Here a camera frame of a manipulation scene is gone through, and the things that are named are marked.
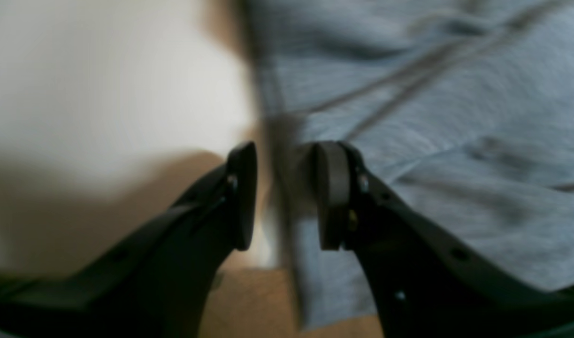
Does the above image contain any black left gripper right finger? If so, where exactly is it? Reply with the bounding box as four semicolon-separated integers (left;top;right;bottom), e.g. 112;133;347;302
313;141;574;338

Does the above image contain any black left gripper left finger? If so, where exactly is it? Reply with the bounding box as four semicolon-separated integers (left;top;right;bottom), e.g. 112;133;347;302
0;142;257;338

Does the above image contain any grey t-shirt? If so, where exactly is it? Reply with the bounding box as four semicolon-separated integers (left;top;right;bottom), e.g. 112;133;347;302
243;0;574;330

